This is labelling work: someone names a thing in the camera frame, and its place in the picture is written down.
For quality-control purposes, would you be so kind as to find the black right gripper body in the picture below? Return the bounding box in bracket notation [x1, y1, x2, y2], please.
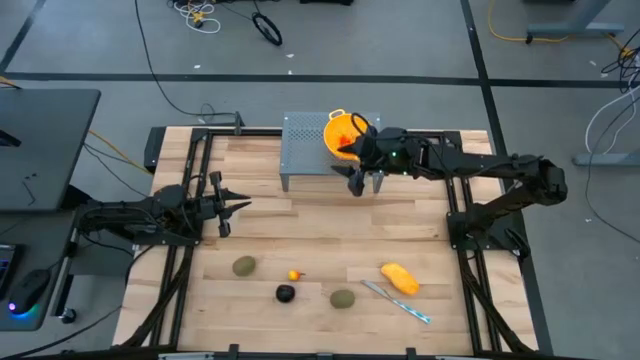
[348, 126, 424, 198]

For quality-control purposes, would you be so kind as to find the black cable coil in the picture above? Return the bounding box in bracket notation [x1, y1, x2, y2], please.
[251, 11, 284, 48]

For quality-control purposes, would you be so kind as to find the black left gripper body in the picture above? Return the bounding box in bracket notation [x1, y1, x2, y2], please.
[193, 170, 232, 239]

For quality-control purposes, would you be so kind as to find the white floor cable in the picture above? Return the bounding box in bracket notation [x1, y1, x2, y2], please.
[583, 84, 640, 155]

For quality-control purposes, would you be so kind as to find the black cable bunch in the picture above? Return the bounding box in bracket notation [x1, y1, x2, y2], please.
[599, 42, 640, 96]

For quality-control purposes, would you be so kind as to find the black desk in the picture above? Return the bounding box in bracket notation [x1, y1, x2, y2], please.
[0, 88, 102, 214]

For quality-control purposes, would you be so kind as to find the backlit keyboard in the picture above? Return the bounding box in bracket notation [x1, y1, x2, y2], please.
[0, 243, 25, 300]

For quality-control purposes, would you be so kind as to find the yellow floor cable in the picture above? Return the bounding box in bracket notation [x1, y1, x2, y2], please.
[487, 0, 635, 60]

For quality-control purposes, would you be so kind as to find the brown-green kiwi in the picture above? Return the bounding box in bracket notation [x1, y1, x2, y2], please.
[231, 255, 258, 278]
[329, 288, 357, 310]

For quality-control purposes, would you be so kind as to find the yellow mango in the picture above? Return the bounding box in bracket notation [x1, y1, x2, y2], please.
[380, 262, 421, 296]

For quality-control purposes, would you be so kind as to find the thin yellow cable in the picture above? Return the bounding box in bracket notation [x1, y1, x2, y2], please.
[88, 129, 154, 176]

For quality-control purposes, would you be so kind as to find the white cable bundle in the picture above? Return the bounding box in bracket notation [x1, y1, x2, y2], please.
[167, 0, 222, 35]

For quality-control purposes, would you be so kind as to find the black aluminium rig frame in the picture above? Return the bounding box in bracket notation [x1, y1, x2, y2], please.
[112, 126, 555, 360]

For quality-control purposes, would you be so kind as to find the black monitor bracket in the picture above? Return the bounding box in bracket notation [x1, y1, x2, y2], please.
[0, 128, 22, 149]

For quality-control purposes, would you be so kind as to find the black computer mouse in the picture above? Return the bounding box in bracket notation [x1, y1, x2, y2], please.
[7, 268, 52, 317]

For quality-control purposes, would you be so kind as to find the knife with blue patterned handle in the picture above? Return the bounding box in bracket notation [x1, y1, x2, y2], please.
[360, 279, 432, 325]

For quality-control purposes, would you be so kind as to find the grey perforated metal stand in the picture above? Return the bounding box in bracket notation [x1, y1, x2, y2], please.
[279, 111, 386, 194]

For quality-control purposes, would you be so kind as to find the long black floor cable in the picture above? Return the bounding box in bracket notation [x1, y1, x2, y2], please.
[133, 0, 241, 121]

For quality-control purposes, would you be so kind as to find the grey desk foot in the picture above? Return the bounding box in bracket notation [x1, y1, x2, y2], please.
[572, 151, 640, 168]
[524, 0, 626, 45]

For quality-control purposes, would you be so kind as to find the yellow plastic colander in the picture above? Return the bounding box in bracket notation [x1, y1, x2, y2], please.
[322, 108, 376, 162]

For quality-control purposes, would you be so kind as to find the grey side table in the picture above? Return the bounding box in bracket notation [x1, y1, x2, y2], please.
[0, 209, 84, 332]

